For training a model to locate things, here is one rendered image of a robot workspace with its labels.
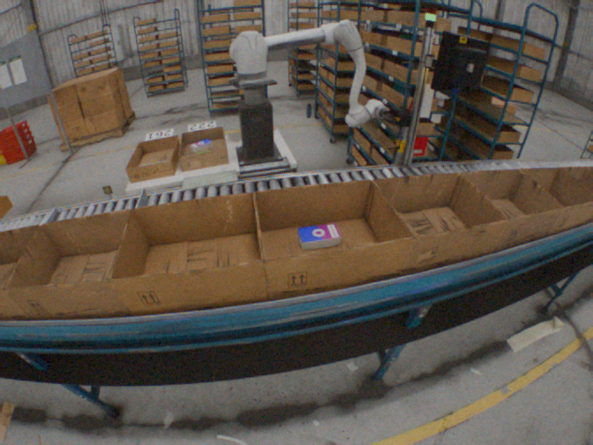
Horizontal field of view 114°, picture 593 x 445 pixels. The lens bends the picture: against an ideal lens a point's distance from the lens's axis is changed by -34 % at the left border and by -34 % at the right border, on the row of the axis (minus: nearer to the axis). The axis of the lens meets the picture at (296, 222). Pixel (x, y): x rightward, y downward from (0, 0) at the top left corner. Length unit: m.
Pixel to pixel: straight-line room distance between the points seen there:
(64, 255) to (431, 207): 1.44
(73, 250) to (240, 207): 0.66
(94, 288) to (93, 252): 0.36
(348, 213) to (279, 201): 0.26
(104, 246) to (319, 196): 0.77
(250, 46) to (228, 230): 0.95
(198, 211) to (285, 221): 0.29
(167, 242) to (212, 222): 0.18
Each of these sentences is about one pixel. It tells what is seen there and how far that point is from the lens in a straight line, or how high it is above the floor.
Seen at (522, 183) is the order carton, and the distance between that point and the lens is 1.47.
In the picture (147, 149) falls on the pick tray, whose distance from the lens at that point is 2.09.
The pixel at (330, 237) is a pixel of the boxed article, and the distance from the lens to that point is 0.91.
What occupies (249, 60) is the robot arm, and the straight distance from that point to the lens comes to 1.55.
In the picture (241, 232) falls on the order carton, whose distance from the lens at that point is 0.98.
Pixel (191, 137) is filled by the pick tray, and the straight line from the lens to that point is 2.04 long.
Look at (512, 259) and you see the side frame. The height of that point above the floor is 0.91.
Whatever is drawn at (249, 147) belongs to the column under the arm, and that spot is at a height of 0.84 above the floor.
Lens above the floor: 1.54
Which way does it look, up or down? 40 degrees down
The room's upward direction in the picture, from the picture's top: straight up
